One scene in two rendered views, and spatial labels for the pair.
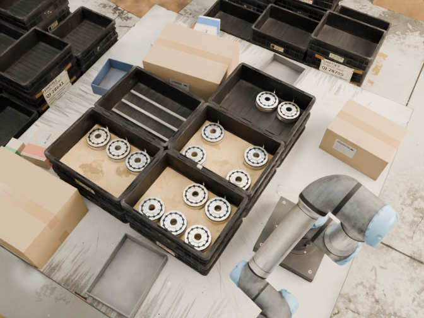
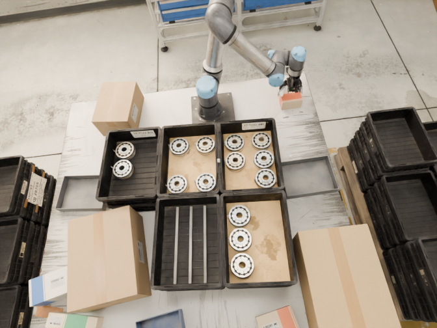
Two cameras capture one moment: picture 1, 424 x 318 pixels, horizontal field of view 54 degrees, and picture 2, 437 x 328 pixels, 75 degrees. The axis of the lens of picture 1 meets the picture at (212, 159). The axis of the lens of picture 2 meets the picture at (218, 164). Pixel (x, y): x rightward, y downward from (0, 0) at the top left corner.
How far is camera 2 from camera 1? 1.28 m
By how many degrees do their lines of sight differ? 48
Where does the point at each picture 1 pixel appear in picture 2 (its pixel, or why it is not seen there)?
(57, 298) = not seen: hidden behind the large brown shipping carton
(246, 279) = (279, 69)
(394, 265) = not seen: hidden behind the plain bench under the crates
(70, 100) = not seen: outside the picture
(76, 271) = (331, 210)
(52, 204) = (322, 237)
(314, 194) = (229, 24)
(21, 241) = (362, 232)
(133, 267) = (300, 179)
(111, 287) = (320, 182)
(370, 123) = (108, 101)
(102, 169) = (263, 239)
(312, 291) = (235, 92)
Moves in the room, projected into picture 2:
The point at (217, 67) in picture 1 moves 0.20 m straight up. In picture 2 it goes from (109, 219) to (88, 206)
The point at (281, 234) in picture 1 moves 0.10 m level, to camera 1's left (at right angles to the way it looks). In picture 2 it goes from (253, 47) to (266, 60)
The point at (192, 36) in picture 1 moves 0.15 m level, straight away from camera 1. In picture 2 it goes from (78, 270) to (47, 293)
